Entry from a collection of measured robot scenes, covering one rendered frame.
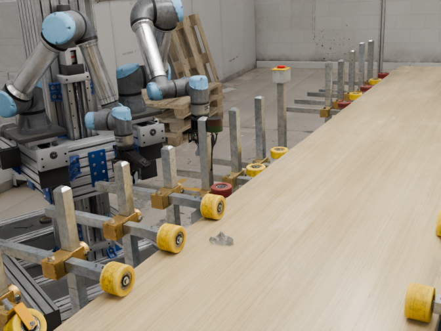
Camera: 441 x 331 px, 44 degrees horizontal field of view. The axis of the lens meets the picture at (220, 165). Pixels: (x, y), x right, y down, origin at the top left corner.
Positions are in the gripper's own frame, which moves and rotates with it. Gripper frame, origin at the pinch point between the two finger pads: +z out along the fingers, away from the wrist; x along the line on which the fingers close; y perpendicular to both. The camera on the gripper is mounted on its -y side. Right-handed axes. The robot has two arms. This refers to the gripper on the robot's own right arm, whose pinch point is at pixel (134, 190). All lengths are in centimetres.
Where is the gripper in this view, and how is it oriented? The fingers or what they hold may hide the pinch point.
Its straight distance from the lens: 234.5
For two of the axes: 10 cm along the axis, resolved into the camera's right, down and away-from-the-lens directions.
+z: 0.5, 9.4, 3.3
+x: -4.8, 3.1, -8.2
